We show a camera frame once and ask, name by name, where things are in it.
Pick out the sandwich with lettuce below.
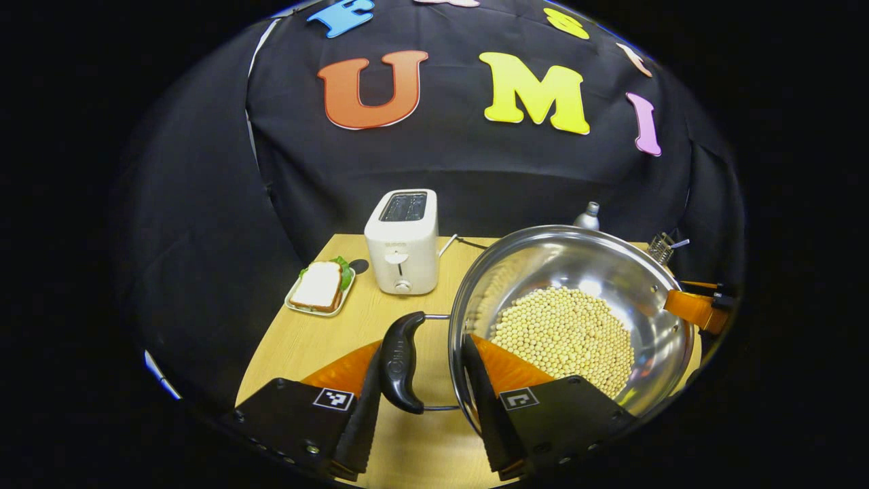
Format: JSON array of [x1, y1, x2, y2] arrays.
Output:
[[291, 257, 354, 313]]

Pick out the black backdrop cloth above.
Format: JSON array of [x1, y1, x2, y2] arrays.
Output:
[[112, 0, 747, 408]]

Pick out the wire mesh holder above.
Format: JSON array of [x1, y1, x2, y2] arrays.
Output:
[[647, 232, 690, 266]]

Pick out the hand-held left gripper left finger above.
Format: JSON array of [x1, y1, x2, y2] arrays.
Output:
[[224, 340, 385, 480]]

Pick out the white toaster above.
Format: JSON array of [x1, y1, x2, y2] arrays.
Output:
[[364, 189, 440, 296]]

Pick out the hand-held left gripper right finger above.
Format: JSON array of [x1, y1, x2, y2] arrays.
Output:
[[462, 333, 639, 481]]

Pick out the white rectangular plate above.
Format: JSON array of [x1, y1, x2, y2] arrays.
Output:
[[285, 258, 357, 318]]

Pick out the pile of soybeans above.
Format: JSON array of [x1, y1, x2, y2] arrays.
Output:
[[490, 287, 635, 399]]

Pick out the stainless steel pot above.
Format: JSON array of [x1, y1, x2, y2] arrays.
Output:
[[378, 225, 697, 435]]

